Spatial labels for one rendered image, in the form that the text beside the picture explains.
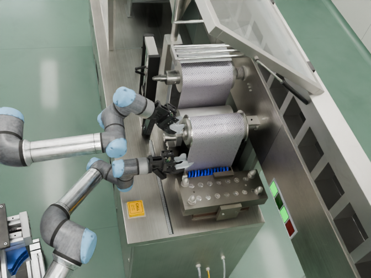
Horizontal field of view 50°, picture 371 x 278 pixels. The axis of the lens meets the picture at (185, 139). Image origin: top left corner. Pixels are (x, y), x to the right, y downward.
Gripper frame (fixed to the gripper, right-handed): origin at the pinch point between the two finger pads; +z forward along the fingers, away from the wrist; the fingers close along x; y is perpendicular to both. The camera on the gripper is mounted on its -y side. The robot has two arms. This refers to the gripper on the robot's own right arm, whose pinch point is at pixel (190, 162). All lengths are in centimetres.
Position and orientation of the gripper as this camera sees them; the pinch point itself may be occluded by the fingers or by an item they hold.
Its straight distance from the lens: 184.6
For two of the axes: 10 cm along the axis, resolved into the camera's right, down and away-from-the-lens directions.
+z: 9.6, -0.9, 2.5
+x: -2.3, -7.8, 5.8
